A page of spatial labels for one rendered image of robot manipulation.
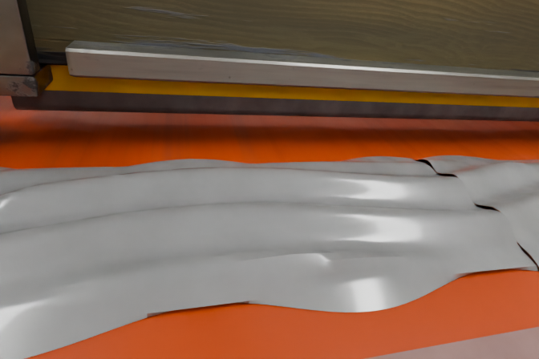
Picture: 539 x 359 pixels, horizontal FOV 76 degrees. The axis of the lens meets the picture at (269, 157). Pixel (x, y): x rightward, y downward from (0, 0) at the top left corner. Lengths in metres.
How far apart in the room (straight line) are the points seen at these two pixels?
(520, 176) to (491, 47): 0.07
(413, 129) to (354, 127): 0.04
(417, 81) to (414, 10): 0.03
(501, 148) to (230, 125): 0.15
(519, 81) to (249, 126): 0.14
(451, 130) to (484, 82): 0.05
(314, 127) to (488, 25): 0.10
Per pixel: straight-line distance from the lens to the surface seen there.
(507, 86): 0.21
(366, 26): 0.17
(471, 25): 0.20
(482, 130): 0.25
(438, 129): 0.23
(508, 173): 0.18
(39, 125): 0.18
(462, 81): 0.19
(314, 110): 0.18
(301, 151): 0.16
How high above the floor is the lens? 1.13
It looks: 38 degrees down
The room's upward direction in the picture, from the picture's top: 11 degrees clockwise
